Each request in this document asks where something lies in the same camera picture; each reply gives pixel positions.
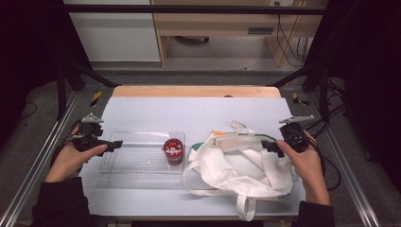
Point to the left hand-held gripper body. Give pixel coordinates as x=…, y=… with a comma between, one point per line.
x=90, y=135

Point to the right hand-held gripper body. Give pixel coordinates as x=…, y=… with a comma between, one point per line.
x=294, y=135

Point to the clear plastic tray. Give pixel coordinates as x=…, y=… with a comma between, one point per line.
x=138, y=157

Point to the white tote bag coloured patches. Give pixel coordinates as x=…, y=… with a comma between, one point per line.
x=246, y=170

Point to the red can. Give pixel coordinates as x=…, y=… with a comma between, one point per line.
x=173, y=151

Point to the person's left hand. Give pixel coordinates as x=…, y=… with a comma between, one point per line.
x=67, y=164

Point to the person's right hand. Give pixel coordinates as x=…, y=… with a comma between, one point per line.
x=310, y=173

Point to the yellow black tape strip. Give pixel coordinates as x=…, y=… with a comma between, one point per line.
x=96, y=98
x=296, y=99

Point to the pale blue table mat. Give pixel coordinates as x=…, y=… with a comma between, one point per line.
x=189, y=116

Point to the white cabinet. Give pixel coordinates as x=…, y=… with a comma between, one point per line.
x=116, y=38

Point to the black curtain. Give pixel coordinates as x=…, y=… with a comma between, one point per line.
x=372, y=63
x=28, y=47

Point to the black chair base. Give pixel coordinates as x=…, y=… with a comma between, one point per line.
x=192, y=39

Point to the light wooden desk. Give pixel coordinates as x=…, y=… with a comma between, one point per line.
x=214, y=23

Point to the black metal frame stand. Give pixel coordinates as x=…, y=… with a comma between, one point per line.
x=324, y=94
x=61, y=94

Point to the aluminium rail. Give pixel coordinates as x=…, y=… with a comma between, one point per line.
x=31, y=170
x=362, y=201

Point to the black horizontal frame bar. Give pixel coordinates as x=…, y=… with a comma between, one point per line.
x=189, y=9

